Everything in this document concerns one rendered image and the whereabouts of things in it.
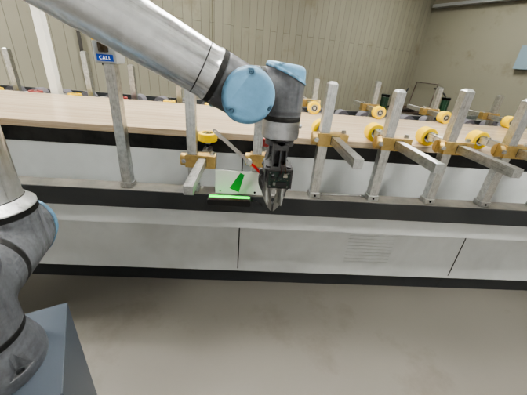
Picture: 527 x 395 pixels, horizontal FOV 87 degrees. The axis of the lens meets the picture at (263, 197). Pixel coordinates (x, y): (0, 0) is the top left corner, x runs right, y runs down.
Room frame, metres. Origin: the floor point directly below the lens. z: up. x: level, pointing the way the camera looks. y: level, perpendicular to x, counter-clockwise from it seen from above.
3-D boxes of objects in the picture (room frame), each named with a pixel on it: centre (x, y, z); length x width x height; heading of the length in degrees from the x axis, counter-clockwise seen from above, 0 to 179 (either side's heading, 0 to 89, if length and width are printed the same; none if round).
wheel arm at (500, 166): (1.07, -0.75, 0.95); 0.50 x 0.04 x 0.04; 4
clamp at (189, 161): (1.03, 0.27, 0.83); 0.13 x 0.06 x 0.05; 94
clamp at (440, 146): (1.11, -0.73, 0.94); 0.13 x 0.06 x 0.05; 94
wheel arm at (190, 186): (0.97, 0.24, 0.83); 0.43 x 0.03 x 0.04; 4
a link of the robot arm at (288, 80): (0.68, -0.02, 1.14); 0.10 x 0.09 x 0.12; 107
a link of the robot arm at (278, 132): (0.68, -0.03, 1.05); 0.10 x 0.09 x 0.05; 94
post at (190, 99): (1.03, 0.29, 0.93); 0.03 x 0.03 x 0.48; 4
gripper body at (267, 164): (0.68, -0.03, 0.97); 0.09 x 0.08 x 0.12; 4
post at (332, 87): (1.07, -0.21, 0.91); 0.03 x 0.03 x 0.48; 4
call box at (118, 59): (1.01, 0.55, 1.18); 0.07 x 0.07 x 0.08; 4
